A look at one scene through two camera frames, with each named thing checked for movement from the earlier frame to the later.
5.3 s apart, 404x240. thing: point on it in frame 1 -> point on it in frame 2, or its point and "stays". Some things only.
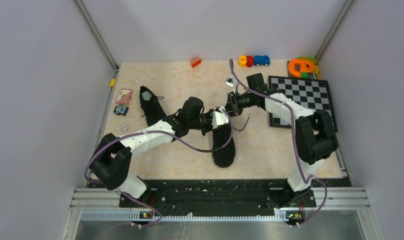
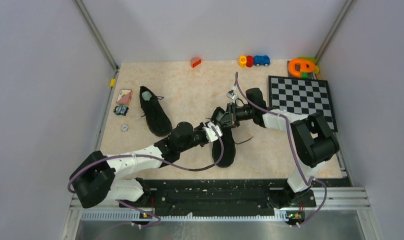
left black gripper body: x=205 y=124 -> x=198 y=137
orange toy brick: x=195 y=61 stays
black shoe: x=225 y=157 stays
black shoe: x=153 y=111 stays
